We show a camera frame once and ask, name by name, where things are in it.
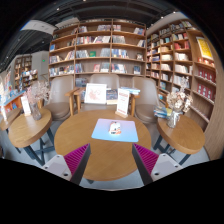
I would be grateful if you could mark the wooden bookshelf right wall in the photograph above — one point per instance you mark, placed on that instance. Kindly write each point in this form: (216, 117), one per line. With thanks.
(172, 53)

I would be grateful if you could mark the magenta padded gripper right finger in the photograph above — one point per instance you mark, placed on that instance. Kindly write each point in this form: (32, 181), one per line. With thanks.
(152, 166)

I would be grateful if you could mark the white red standing sign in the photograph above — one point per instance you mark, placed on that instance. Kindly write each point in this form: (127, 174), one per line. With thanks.
(123, 102)

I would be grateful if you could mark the glass vase dried flowers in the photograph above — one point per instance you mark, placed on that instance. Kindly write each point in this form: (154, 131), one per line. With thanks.
(39, 90)
(178, 102)

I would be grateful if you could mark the large wooden bookshelf back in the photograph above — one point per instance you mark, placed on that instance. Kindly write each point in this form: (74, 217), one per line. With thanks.
(98, 46)

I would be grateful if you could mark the beige armchair right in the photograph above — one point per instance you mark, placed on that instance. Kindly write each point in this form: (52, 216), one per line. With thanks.
(144, 105)

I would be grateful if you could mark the pastel blue pink mouse pad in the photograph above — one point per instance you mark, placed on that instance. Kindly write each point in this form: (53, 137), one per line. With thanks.
(128, 130)

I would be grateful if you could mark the round wooden left table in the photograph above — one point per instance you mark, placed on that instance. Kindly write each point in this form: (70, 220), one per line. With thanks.
(26, 132)

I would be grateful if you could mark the glass vase dried flowers left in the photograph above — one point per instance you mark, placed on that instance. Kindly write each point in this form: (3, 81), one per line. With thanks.
(39, 90)

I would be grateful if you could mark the stack of books on table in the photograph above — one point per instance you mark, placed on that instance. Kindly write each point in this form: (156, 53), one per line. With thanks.
(162, 112)

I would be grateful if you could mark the round wooden right table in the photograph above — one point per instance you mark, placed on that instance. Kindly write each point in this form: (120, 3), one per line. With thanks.
(186, 137)

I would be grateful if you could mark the round wooden centre table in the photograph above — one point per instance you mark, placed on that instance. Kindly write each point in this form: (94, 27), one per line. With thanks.
(109, 160)

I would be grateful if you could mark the small wooden side table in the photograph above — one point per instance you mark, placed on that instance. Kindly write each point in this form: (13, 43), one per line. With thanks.
(75, 100)

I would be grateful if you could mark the stack of books behind sign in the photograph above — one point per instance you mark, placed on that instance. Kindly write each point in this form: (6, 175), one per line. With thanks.
(134, 91)

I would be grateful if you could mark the beige armchair left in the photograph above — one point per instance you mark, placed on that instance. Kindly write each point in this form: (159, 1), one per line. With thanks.
(58, 103)

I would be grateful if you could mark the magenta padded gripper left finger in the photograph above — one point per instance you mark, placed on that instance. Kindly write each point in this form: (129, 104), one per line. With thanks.
(70, 167)

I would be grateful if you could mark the small white sign left table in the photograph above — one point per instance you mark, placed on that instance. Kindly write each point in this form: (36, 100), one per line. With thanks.
(25, 105)

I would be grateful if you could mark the yellow framed poster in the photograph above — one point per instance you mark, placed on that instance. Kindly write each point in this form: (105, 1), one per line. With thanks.
(204, 48)

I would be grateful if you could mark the round wooden table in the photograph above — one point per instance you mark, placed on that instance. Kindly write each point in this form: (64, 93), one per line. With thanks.
(26, 132)
(186, 137)
(109, 160)

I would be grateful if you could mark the glass vase dried flowers right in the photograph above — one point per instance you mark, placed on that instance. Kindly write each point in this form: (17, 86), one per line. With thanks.
(178, 102)

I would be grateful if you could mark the distant wooden bookshelf left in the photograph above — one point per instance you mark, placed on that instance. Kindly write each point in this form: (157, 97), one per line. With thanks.
(24, 74)

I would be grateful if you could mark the beige armchair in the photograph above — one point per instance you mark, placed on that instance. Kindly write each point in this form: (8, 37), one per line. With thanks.
(112, 83)
(144, 105)
(58, 103)

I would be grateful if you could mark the beige armchair middle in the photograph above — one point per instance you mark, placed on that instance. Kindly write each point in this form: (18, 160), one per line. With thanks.
(112, 83)

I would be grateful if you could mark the white framed picture card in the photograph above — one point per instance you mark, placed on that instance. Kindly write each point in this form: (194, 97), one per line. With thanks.
(95, 93)

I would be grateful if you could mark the white ceiling air conditioner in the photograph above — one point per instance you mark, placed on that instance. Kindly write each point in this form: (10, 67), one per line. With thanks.
(37, 25)

